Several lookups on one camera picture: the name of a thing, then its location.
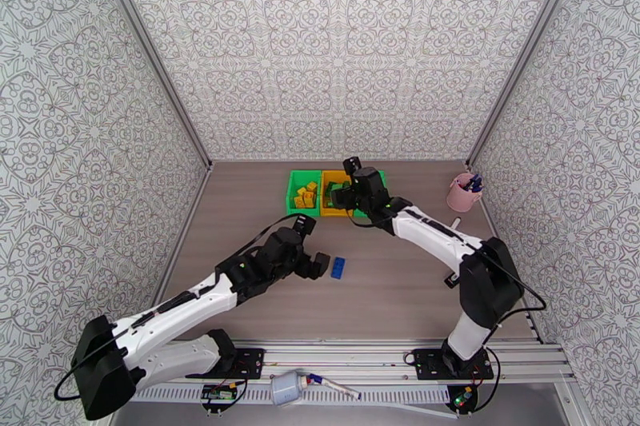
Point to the white cylindrical device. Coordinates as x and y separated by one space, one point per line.
285 388

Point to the small circuit board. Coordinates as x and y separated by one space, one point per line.
461 397
218 392

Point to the blue pen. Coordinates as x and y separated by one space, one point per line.
476 182

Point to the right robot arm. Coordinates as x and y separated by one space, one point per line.
490 285

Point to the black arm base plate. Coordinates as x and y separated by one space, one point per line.
250 362
430 364

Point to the pink cup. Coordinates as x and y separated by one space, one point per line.
462 200

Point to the green plastic storage bin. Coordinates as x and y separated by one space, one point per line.
382 179
291 190

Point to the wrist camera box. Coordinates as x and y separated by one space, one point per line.
352 165
305 225

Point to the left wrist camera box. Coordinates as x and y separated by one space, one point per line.
305 225

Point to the small yellow lego brick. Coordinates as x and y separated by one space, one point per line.
310 197
301 191
299 202
312 186

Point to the aluminium frame post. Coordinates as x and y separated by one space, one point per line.
524 52
152 52

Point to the blue lego brick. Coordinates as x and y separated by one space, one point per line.
339 268

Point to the yellow plastic storage bin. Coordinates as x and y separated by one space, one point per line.
327 175

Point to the black pen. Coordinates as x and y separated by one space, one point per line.
467 185

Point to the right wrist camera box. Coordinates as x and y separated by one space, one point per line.
352 165

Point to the aluminium mounting rail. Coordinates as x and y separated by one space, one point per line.
350 354

